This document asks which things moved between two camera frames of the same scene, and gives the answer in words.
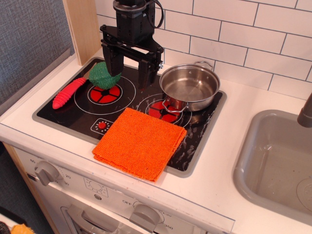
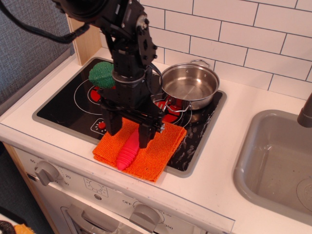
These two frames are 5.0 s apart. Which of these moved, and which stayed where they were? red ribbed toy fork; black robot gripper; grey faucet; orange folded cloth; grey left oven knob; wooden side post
Moved: black robot gripper; red ribbed toy fork
Stayed: grey faucet; grey left oven knob; wooden side post; orange folded cloth
